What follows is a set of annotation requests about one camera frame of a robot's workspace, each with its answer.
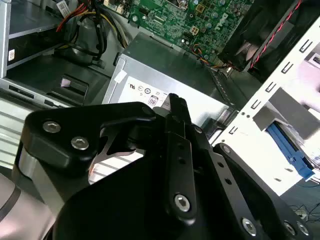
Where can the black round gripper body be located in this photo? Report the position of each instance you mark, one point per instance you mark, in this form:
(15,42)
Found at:
(125,200)

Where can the hard disk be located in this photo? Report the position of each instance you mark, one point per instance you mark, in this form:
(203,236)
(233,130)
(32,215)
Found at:
(282,142)

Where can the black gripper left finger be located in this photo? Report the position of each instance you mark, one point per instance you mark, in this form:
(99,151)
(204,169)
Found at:
(62,120)

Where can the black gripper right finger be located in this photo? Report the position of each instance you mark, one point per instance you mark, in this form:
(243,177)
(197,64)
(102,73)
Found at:
(237,190)

